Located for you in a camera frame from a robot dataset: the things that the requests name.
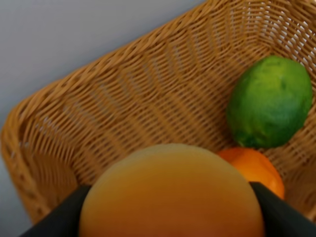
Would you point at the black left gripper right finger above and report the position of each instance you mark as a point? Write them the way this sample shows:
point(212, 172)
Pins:
point(280, 219)

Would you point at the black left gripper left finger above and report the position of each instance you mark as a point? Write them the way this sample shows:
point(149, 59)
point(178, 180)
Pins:
point(63, 221)

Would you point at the orange tangerine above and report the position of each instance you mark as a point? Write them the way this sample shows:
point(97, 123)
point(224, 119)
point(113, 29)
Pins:
point(255, 167)

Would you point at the red orange bun toy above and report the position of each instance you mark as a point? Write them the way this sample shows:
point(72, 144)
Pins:
point(171, 190)

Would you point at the green lime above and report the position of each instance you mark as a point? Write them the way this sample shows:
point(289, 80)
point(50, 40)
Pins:
point(269, 103)

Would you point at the tan wicker basket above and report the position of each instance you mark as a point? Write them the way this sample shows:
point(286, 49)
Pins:
point(168, 86)

